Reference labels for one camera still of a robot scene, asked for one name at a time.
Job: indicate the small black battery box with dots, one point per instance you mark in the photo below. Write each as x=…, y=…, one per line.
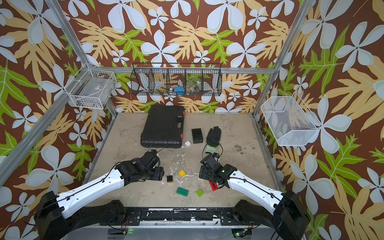
x=197, y=136

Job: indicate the black wire basket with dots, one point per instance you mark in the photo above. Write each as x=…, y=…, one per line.
x=162, y=79

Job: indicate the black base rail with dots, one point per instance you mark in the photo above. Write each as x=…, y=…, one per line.
x=219, y=216

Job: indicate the blue object in basket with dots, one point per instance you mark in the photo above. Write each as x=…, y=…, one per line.
x=179, y=91

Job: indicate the white wire basket left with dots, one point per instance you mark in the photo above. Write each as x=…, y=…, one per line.
x=92, y=88

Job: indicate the black green work glove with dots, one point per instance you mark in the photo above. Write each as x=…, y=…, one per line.
x=213, y=139

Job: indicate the white mesh basket right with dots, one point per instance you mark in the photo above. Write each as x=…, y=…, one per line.
x=291, y=121

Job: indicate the clear plastic in basket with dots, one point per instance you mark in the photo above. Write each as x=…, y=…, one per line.
x=193, y=86

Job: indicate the black plastic tool case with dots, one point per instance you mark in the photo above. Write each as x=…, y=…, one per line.
x=164, y=127

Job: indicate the yellow lego brick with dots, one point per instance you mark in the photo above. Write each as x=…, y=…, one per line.
x=182, y=173

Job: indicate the lime green lego brick front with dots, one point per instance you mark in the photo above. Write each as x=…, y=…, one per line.
x=199, y=193

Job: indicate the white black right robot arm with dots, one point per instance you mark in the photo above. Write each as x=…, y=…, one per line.
x=283, y=212

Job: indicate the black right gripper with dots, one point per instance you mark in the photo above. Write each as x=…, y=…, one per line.
x=202, y=172

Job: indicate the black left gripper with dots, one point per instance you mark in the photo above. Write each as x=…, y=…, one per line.
x=159, y=173

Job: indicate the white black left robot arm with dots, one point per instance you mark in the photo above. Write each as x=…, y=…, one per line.
x=59, y=214

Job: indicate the aluminium frame post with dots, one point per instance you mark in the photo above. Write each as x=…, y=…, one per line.
x=293, y=32

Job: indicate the red lego brick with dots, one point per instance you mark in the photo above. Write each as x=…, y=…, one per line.
x=214, y=186

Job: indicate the dark green lego brick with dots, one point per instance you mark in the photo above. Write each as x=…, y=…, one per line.
x=182, y=192

